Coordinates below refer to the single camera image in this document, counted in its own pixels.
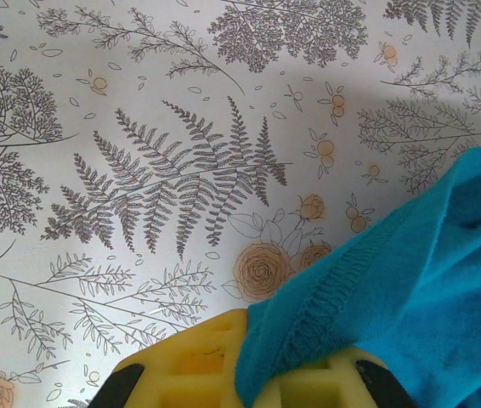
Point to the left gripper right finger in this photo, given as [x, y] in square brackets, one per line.
[321, 387]

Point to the floral table cover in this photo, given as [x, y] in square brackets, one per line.
[138, 127]

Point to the blue t-shirt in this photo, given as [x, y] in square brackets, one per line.
[414, 297]

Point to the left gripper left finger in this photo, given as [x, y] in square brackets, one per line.
[189, 361]

